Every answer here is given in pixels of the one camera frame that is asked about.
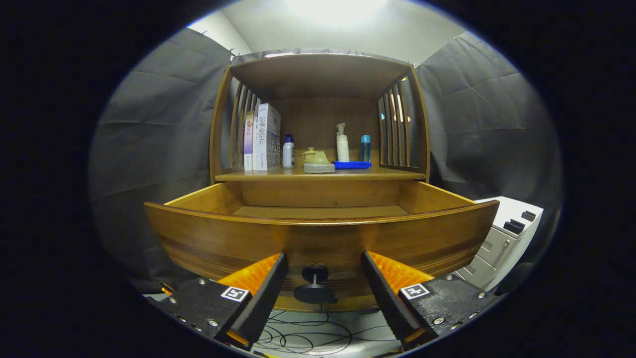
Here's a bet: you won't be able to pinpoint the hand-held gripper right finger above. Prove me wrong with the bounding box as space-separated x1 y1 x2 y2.
361 251 497 350

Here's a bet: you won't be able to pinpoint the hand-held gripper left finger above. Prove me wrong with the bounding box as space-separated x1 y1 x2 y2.
159 252 289 351

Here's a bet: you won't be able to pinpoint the brown wooden drawer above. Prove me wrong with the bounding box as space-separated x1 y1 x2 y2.
144 180 500 314

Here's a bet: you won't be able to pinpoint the green soap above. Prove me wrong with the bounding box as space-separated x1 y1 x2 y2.
304 151 336 174

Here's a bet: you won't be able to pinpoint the wooden countertop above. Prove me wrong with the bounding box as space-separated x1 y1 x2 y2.
215 166 427 182

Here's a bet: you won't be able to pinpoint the white filing cabinet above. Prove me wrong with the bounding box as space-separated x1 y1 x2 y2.
453 196 545 293

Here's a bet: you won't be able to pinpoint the brown wooden cabinet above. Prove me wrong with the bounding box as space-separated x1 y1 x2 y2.
209 53 431 185

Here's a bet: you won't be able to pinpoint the white bottle with blue cap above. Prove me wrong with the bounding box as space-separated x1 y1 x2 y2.
282 133 295 169

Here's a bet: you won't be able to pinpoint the purple book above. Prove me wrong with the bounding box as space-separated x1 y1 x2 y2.
243 111 254 172

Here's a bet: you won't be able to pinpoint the white pump bottle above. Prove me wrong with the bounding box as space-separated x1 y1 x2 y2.
336 123 350 162

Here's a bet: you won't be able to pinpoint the large white book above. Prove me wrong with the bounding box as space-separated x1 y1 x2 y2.
252 103 282 172

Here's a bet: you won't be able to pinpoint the black backdrop cloth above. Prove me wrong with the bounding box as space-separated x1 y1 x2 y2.
89 27 563 295

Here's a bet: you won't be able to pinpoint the large ceiling light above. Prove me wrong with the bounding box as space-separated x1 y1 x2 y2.
281 0 396 23

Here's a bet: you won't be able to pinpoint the black floor cables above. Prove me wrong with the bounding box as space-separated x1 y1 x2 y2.
254 307 400 358

